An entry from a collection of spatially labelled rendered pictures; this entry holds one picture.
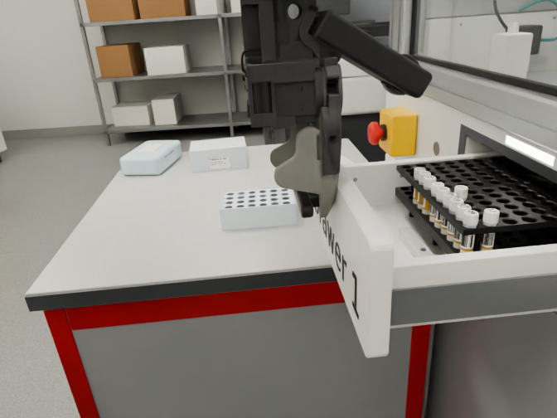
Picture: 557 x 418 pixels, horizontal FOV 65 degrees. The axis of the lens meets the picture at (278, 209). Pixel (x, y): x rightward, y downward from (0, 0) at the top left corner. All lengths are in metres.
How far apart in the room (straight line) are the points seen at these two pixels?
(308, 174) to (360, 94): 0.88
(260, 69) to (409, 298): 0.22
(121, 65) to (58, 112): 1.11
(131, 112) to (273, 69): 4.19
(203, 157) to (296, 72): 0.64
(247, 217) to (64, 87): 4.53
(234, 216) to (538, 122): 0.44
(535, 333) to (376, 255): 0.27
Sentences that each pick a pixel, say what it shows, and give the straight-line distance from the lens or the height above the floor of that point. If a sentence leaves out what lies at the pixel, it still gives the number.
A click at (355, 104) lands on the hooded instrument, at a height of 0.83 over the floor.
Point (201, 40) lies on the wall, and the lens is 4.68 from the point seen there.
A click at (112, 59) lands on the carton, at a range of 4.45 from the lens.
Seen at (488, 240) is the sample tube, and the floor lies 0.89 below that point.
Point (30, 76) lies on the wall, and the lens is 5.29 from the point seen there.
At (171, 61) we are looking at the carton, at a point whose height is 0.72.
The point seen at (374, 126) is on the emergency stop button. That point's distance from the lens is 0.78.
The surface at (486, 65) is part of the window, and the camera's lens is 0.63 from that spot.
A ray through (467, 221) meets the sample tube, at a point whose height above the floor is 0.91.
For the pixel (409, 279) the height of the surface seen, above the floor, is 0.88.
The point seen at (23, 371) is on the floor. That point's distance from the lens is 1.85.
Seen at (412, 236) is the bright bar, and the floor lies 0.85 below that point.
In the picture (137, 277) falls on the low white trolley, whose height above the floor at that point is 0.76.
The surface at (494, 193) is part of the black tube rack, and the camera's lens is 0.50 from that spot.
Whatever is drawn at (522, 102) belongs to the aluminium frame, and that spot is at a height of 0.98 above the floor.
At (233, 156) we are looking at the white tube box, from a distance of 1.00.
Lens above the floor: 1.08
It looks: 24 degrees down
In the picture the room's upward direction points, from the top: 4 degrees counter-clockwise
